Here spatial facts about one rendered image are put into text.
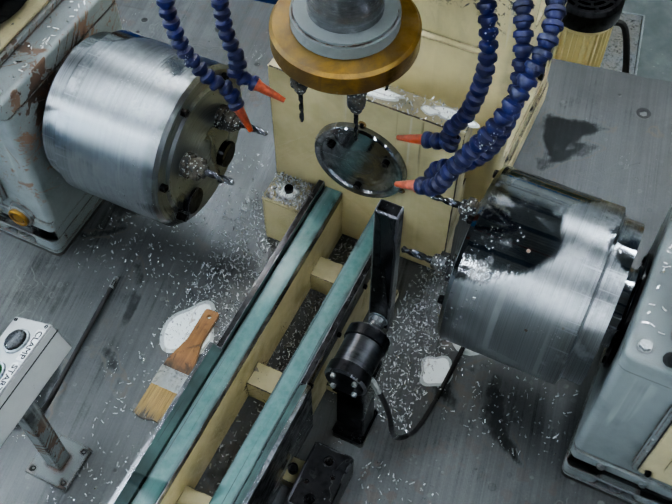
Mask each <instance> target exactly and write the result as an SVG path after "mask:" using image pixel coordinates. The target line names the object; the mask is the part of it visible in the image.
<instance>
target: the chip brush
mask: <svg viewBox="0 0 672 504"><path fill-rule="evenodd" d="M208 317H211V318H210V319H208ZM218 318H219V314H218V312H215V311H213V310H210V309H206V310H205V311H204V312H203V314H202V316H201V317H200V319H199V321H198V322H197V324H196V325H195V327H194V329H193V330H192V332H191V333H190V335H189V337H188V338H187V339H186V340H185V341H184V342H183V343H182V344H181V345H180V346H179V347H178V348H177V349H176V350H175V351H174V352H173V353H172V354H171V355H170V356H169V357H168V358H167V359H166V361H165V363H164V364H162V365H161V367H160V369H159V370H158V372H157V373H156V375H155V376H154V378H153V380H152V381H151V384H150V385H149V387H148V389H147V390H146V392H145V394H144V395H143V397H142V398H141V400H140V402H139V403H138V405H137V407H136V408H135V410H134V412H133V413H135V414H136V415H137V416H138V417H140V418H142V419H147V420H152V421H155V422H156V423H158V424H159V422H160V420H161V419H162V417H163V416H164V414H165V412H166V411H167V409H168V408H169V406H170V404H171V403H172V401H173V400H174V398H175V396H176V395H177V393H178V392H179V390H180V388H181V387H182V385H183V384H184V382H185V380H186V379H187V377H188V376H189V374H190V373H191V371H192V369H193V368H194V366H195V365H196V363H197V360H198V357H199V353H200V349H201V347H202V345H203V343H204V341H205V340H206V338H207V336H208V335H209V333H210V331H211V330H212V328H213V326H214V325H215V323H216V322H217V320H218Z"/></svg>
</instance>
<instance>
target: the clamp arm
mask: <svg viewBox="0 0 672 504"><path fill-rule="evenodd" d="M403 216H404V207H403V206H400V205H397V204H395V203H392V202H389V201H387V200H384V199H381V200H380V201H379V203H378V204H377V206H376V208H375V210H374V226H373V245H372V263H371V281H370V300H369V318H368V321H369V320H370V319H371V317H372V315H373V317H372V319H373V320H377V319H378V316H379V317H381V318H380V319H379V322H380V324H383V322H384V321H385V322H384V324H383V327H382V328H385V329H388V328H389V327H390V325H391V323H392V321H393V317H394V307H395V297H396V286H397V276H398V266H399V256H400V246H401V236H402V226H403Z"/></svg>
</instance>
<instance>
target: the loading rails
mask: <svg viewBox="0 0 672 504"><path fill-rule="evenodd" d="M373 226H374V213H373V214H372V216H371V218H370V220H369V222H368V223H367V225H366V227H365V229H364V230H363V232H362V234H361V236H360V237H359V239H358V241H357V243H356V244H355V246H354V248H353V250H352V252H351V253H350V255H349V257H348V259H347V260H346V262H345V264H344V265H342V264H339V263H337V262H334V261H332V260H329V259H328V258H329V256H330V254H331V253H332V251H333V249H334V248H335V246H336V244H337V242H338V241H339V239H340V237H341V236H342V192H340V191H337V190H335V189H332V188H329V187H327V186H326V187H325V182H324V181H322V180H320V179H319V180H318V182H317V184H316V185H315V187H314V188H313V190H312V192H311V193H310V195H309V196H308V198H307V200H306V201H305V203H304V204H303V206H302V208H301V209H300V211H299V212H298V214H297V216H296V217H295V219H294V221H293V222H292V224H291V225H290V227H289V229H288V230H287V232H286V233H285V235H284V237H283V238H282V240H281V241H280V243H279V245H278V246H277V248H276V249H275V251H274V253H273V254H272V256H271V258H270V259H269V261H268V262H267V264H266V266H265V267H264V269H263V270H262V272H261V274H260V275H259V277H258V278H257V280H256V282H255V283H254V285H253V286H252V288H251V290H250V291H249V293H248V294H247V296H246V298H245V299H244V301H243V303H242V304H241V306H240V307H239V309H238V311H237V312H236V314H235V315H234V317H233V319H232V320H231V322H230V323H229V325H228V327H227V328H226V330H225V331H224V333H223V335H222V336H221V338H220V340H219V341H218V343H217V344H216V345H215V344H214V343H212V342H209V344H208V345H207V347H206V349H205V350H204V352H203V353H202V355H201V357H200V358H199V360H198V361H197V363H196V365H195V366H194V368H193V369H192V371H191V373H190V374H189V376H188V377H187V379H186V380H185V382H184V384H183V385H182V387H181V388H180V390H179V392H178V393H177V395H176V396H175V398H174V400H173V401H172V403H171V404H170V406H169V408H168V409H167V411H166V412H165V414H164V416H163V417H162V419H161V420H160V422H159V424H158V425H157V427H156V428H155V430H154V431H153V433H152V435H151V436H150V438H149V439H148V441H147V443H146V444H145V446H144V447H143V449H142V451H141V452H140V454H139V455H138V457H137V459H136V460H135V462H134V463H133V465H132V467H131V468H130V470H129V471H128V473H127V475H126V476H125V478H124V479H123V481H122V482H121V484H120V486H119V487H118V489H117V490H116V492H115V494H114V495H113V497H112V498H111V500H110V502H109V503H108V504H272V503H273V501H274V499H275V497H276V495H277V494H278V492H279V490H280V488H281V486H282V484H284V485H286V486H288V487H290V488H292V486H293V484H294V482H295V480H296V478H297V477H298V475H299V473H300V471H301V469H302V467H303V465H304V463H305V461H304V460H302V459H300V458H298V457H297V456H298V454H299V452H300V450H301V448H302V446H303V444H304V442H305V441H306V439H307V437H308V435H309V433H310V431H311V429H312V427H313V414H314V412H315V410H316V408H317V406H318V404H319V402H320V401H321V399H322V397H323V395H324V393H325V391H326V389H327V390H329V391H331V392H334V393H336V394H337V392H335V391H333V390H332V388H331V387H330V383H329V382H328V381H327V379H326V377H325V374H324V371H325V369H326V367H327V365H328V364H329V362H330V360H331V359H333V358H334V357H335V355H336V353H337V351H338V349H339V348H340V346H341V344H342V342H343V340H344V334H345V332H346V330H347V328H348V327H349V325H350V324H351V323H352V322H357V321H362V322H363V320H364V318H365V316H366V314H367V312H368V310H369V300H370V281H371V263H372V245H373ZM310 289H313V290H316V291H318V292H320V293H323V294H325V295H327V296H326V297H325V299H324V301H323V303H322V304H321V306H320V308H319V310H318V311H317V313H316V315H315V317H314V319H313V320H312V322H311V324H310V326H309V327H308V329H307V331H306V333H305V334H304V336H303V338H302V340H301V341H300V343H299V345H298V347H297V349H296V350H295V352H294V354H293V356H292V357H291V359H290V361H289V363H288V364H287V366H286V368H285V370H284V371H283V372H280V371H278V370H276V369H274V368H271V367H269V366H267V363H268V361H269V360H270V358H271V356H272V354H273V352H274V351H275V349H276V347H277V346H278V344H279V342H280V341H281V339H282V337H283V335H284V334H285V332H286V330H287V329H288V327H289V325H290V323H291V322H292V320H293V318H294V316H295V315H296V313H297V311H298V310H299V308H300V306H301V304H302V303H303V301H304V299H305V298H306V296H307V294H308V292H309V291H310ZM248 396H251V397H253V398H255V399H257V400H260V401H262V402H264V403H265V405H264V407H263V409H262V410H261V412H260V414H259V416H258V417H257V419H256V421H255V423H254V424H253V426H252V428H251V430H250V431H249V433H248V435H247V437H246V438H245V440H244V442H243V444H242V446H241V447H240V449H239V451H238V453H237V454H236V456H235V458H234V460H233V461H232V463H231V465H230V467H229V468H228V470H227V472H226V474H225V476H224V477H223V479H222V481H221V483H220V484H219V486H218V488H217V490H216V491H215V493H214V495H213V497H211V496H209V495H207V494H205V493H203V492H201V491H198V490H196V489H195V487H196V485H197V484H198V482H199V480H200V478H201V477H202V475H203V473H204V471H205V470H206V468H207V466H208V465H209V463H210V461H211V459H212V458H213V456H214V454H215V453H216V451H217V449H218V447H219V446H220V444H221V442H222V440H223V439H224V437H225V435H226V434H227V432H228V430H229V428H230V427H231V425H232V423H233V422H234V420H235V418H236V416H237V414H238V413H239V411H240V409H241V408H242V406H243V404H244V403H245V401H246V399H247V397H248Z"/></svg>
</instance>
